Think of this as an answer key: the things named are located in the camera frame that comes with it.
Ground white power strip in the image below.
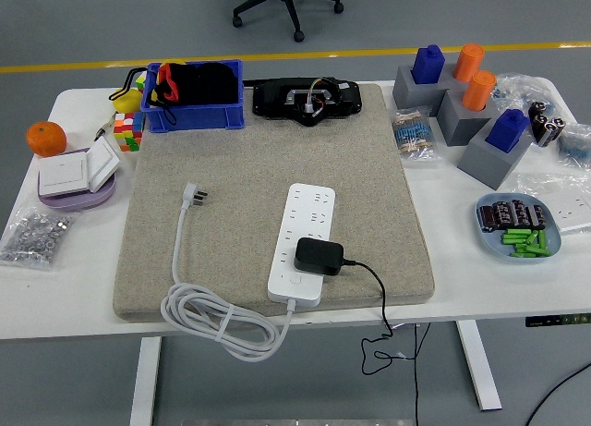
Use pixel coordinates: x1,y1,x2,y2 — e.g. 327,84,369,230
267,182,337,308

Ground black power adapter plug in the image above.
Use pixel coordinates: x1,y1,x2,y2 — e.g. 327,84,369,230
293,237,345,276

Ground white power strip cable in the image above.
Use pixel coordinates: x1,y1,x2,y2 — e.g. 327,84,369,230
160,181,296,363

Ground black adapter cord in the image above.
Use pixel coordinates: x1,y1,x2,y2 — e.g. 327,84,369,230
343,258,433,375

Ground grey-brown mat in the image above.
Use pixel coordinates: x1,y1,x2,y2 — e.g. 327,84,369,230
113,82,436,323

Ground black electronic device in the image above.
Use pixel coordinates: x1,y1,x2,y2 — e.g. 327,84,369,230
252,76,365,128

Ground blue plastic bin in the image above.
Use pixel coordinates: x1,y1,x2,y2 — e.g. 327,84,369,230
140,58,247,134

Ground bag of resistors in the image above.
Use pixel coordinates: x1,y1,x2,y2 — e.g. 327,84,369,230
390,107,443,164

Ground wide grey holder block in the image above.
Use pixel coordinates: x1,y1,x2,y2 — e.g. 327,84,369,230
392,64,463,117

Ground blue square peg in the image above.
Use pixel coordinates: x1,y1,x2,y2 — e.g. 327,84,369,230
411,43,446,85
484,108,531,154

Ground light blue plate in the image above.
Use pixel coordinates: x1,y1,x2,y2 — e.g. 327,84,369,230
475,192,563,264

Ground orange cylinder peg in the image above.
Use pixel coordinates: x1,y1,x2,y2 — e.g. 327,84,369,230
461,69,498,112
452,43,486,83

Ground purple plate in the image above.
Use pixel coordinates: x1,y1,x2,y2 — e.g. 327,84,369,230
37,147,118,213

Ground pile of green pegs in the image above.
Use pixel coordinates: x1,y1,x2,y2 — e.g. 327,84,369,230
501,228,553,260

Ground white table leg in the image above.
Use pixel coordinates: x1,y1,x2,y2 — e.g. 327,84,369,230
128,336,163,426
456,321,503,412

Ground clear bag of blue parts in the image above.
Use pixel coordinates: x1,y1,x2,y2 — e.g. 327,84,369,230
491,72,562,117
556,123,591,168

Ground orange fruit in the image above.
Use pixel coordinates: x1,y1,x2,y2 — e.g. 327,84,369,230
25,121,68,159

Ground bag of metal nuts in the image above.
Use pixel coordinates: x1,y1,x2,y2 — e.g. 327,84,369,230
0,207,75,271

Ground black table control panel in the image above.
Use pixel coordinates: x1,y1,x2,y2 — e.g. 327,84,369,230
525,313,591,329

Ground white wall switch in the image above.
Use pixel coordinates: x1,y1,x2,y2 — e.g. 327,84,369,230
87,136,122,193
38,152,91,198

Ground thin black hanging cable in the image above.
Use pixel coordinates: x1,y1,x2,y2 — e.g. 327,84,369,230
412,323,421,426

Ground black floor cable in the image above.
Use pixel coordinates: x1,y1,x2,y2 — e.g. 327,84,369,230
524,360,591,426

